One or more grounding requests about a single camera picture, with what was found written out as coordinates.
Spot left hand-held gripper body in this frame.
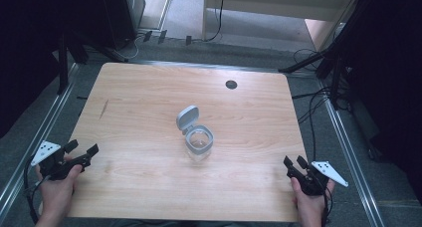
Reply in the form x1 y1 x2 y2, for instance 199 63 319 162
30 139 92 181

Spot black slanted stand leg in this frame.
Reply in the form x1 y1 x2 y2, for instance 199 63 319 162
68 34 129 64

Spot black hanging cable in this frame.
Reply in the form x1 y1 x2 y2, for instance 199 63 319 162
191 0 227 44

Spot black tripod stand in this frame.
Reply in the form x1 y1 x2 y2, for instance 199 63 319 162
278 0 352 111

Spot black curtain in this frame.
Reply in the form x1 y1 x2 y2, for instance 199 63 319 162
331 0 422 205
0 0 137 139

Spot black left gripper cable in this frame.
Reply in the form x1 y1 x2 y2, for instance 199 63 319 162
22 156 52 225

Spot black floor cables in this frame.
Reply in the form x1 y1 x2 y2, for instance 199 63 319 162
291 47 334 162

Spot clear jar with grey lid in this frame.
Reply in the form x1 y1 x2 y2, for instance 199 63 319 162
175 105 215 163

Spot aluminium floor rail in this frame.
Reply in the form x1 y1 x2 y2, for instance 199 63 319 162
130 59 321 78
317 82 386 227
0 63 81 215

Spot person's right hand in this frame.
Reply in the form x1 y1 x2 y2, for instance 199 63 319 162
291 176 336 223

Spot white floor cable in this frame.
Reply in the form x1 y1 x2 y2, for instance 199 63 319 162
120 34 144 61

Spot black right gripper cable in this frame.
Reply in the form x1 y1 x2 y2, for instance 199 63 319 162
319 186 334 227

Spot person's left hand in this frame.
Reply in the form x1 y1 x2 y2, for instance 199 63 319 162
34 155 84 221

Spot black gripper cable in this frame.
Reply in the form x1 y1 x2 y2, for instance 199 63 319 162
319 186 334 227
22 156 52 225

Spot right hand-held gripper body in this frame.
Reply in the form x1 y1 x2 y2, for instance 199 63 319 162
286 159 349 197

